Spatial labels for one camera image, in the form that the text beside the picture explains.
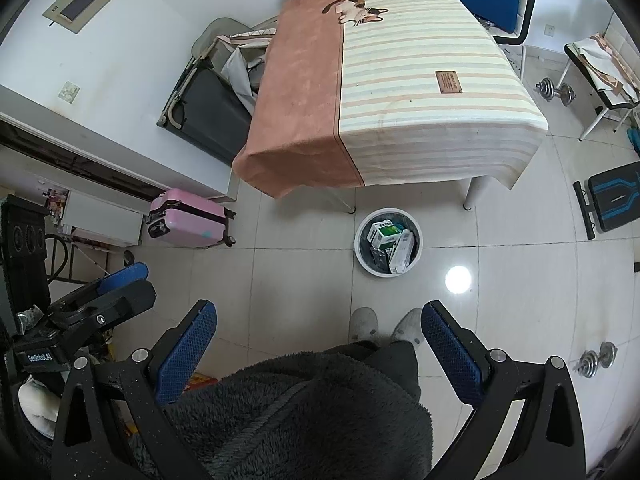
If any long white box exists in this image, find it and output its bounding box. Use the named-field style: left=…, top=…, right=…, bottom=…
left=389, top=229, right=417, bottom=275

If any black blue workout bench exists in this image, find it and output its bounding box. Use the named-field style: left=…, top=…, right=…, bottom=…
left=572, top=161, right=640, bottom=240

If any white round trash bin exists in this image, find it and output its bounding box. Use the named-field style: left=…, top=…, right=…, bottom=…
left=354, top=208, right=423, bottom=278

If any beige wall panel box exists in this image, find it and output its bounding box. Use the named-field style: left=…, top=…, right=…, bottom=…
left=42, top=0, right=117, bottom=35

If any table with striped tablecloth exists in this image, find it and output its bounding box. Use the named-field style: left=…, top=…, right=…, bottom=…
left=232, top=0, right=548, bottom=198

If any grey fluffy slipper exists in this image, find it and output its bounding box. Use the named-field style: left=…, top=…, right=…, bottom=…
left=350, top=307, right=379, bottom=343
left=390, top=308, right=423, bottom=346

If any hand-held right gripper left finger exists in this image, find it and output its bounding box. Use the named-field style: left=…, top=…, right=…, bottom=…
left=50, top=299, right=218, bottom=480

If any red orange packet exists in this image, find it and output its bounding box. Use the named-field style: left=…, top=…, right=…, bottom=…
left=185, top=372, right=218, bottom=392

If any pink suitcase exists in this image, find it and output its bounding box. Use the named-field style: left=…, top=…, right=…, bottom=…
left=146, top=189, right=236, bottom=250

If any green white box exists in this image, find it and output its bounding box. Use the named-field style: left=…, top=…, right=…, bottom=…
left=367, top=220, right=406, bottom=251

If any white cloth bag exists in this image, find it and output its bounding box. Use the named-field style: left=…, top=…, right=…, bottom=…
left=215, top=30, right=278, bottom=116

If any black speaker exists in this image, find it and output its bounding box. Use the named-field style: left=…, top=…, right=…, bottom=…
left=0, top=195, right=51, bottom=306

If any chrome dumbbell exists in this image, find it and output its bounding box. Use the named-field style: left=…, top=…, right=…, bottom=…
left=578, top=341, right=618, bottom=378
left=535, top=77, right=573, bottom=107

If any black chair with patterned cloth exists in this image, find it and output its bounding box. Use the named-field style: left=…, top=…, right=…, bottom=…
left=565, top=32, right=640, bottom=141

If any dark grey fleece robe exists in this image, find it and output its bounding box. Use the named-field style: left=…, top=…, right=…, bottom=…
left=130, top=352, right=433, bottom=480

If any grey fluffy left slipper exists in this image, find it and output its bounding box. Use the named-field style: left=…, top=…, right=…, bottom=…
left=350, top=307, right=379, bottom=343

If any grey fluffy right slipper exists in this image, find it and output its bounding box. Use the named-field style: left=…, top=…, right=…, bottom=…
left=390, top=308, right=423, bottom=346

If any white low cabinet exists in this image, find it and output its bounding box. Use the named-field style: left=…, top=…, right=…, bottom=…
left=62, top=190, right=143, bottom=248

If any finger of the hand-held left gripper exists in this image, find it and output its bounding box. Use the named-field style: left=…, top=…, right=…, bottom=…
left=47, top=280, right=157, bottom=336
left=50, top=262, right=150, bottom=313

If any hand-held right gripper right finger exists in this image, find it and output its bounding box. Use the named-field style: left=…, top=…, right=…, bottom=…
left=421, top=300, right=587, bottom=480

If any white cushion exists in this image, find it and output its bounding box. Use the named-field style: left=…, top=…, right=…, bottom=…
left=17, top=377, right=61, bottom=441

